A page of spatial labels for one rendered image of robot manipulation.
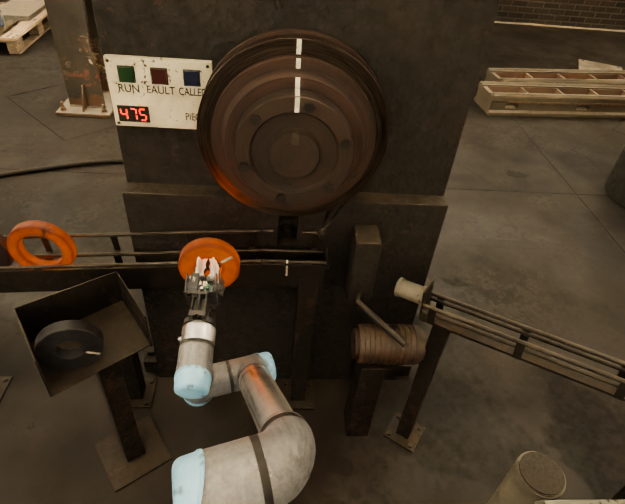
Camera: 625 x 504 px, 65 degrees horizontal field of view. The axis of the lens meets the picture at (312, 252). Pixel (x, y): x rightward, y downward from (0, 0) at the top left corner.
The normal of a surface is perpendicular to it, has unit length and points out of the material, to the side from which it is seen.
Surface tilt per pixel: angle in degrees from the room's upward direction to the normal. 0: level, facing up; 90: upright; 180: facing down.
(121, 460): 0
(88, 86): 90
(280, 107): 90
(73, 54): 90
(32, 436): 0
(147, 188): 0
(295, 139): 90
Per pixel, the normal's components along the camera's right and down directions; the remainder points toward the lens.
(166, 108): 0.04, 0.64
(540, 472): 0.07, -0.77
